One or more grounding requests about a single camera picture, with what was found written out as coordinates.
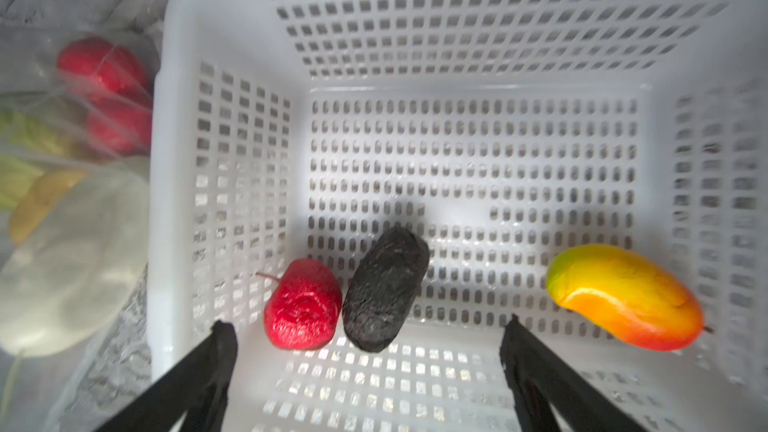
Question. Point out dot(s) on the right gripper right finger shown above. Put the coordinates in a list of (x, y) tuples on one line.
[(543, 385)]

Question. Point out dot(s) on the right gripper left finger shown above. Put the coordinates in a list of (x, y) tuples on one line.
[(193, 394)]

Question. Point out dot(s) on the red strawberry front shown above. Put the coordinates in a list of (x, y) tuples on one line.
[(303, 311)]

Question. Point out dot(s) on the red strawberry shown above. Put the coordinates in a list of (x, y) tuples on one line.
[(119, 127), (96, 66), (303, 311)]

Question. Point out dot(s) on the yellow potato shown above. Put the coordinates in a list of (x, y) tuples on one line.
[(43, 195)]

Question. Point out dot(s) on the white plastic perforated basket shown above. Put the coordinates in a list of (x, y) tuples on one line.
[(503, 132)]

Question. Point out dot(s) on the green cabbage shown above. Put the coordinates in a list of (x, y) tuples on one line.
[(37, 130)]

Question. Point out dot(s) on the clear zip top bag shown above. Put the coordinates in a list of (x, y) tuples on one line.
[(35, 391)]

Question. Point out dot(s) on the orange yellow mango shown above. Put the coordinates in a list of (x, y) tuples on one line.
[(627, 295)]

